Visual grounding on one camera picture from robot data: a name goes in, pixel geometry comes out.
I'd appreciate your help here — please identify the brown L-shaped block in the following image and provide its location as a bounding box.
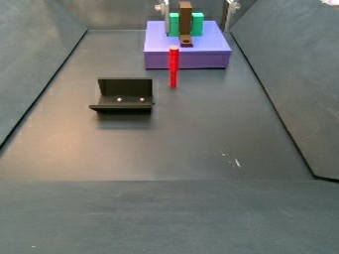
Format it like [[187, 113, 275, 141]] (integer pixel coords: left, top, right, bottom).
[[179, 1, 194, 48]]

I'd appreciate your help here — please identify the black angled holder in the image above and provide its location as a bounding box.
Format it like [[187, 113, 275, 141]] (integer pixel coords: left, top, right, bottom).
[[89, 77, 154, 112]]

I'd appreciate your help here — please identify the red cylindrical peg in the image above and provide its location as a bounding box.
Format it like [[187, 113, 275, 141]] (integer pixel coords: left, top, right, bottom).
[[170, 46, 179, 88]]

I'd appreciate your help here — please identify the purple base board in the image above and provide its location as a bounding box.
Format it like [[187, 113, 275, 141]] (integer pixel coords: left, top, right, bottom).
[[143, 21, 233, 69]]

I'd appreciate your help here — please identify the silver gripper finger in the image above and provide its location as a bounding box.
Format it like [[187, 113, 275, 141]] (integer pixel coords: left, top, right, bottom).
[[155, 0, 170, 33], [225, 0, 242, 31]]

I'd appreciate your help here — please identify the green block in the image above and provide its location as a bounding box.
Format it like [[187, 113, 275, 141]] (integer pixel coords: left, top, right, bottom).
[[191, 13, 205, 36], [169, 13, 181, 37]]

